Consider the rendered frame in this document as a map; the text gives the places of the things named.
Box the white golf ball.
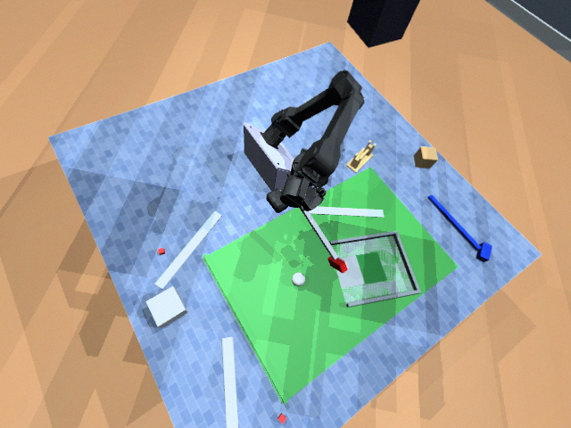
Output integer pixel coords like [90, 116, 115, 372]
[292, 273, 305, 286]

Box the green flat mat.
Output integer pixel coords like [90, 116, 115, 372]
[207, 168, 459, 400]

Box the white flat bar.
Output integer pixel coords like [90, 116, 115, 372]
[156, 211, 222, 289]
[309, 207, 384, 218]
[222, 337, 238, 428]

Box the tan cube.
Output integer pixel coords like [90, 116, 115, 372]
[413, 146, 438, 169]

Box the blue golf putter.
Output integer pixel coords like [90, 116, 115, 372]
[427, 195, 492, 262]

